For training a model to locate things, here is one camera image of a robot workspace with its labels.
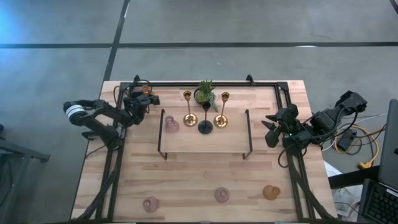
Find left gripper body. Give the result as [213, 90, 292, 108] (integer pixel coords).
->
[123, 91, 161, 127]

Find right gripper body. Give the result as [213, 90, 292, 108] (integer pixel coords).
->
[264, 103, 300, 149]

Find amber ribbed glass candle holder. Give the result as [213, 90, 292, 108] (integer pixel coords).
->
[140, 84, 154, 97]
[262, 184, 281, 201]

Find pink ribbed glass candle holder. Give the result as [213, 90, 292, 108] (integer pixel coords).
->
[142, 196, 160, 213]
[164, 115, 180, 134]
[214, 187, 231, 204]

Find tall gold candlestick holder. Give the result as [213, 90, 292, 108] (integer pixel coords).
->
[182, 90, 198, 128]
[213, 91, 230, 129]

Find tall black candlestick holder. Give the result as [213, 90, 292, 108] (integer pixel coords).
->
[198, 101, 214, 135]

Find black power adapter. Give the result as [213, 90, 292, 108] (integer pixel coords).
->
[337, 129, 358, 152]

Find wooden shelf riser black legs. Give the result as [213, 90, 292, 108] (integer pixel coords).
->
[157, 108, 253, 160]

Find succulent plant in black pot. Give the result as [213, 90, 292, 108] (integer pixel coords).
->
[193, 78, 220, 113]

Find white paper sheet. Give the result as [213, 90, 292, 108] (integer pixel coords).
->
[324, 161, 343, 178]

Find crumpled clear plastic bag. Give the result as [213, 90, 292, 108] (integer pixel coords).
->
[331, 185, 364, 215]

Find dark grey laptop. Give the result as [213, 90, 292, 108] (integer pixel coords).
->
[356, 98, 398, 224]

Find grey side table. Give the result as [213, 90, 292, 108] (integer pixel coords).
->
[0, 124, 50, 224]

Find black aluminium table frame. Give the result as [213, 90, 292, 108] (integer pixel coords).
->
[73, 81, 336, 222]

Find yellow cable with plug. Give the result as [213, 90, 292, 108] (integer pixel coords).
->
[334, 123, 380, 170]

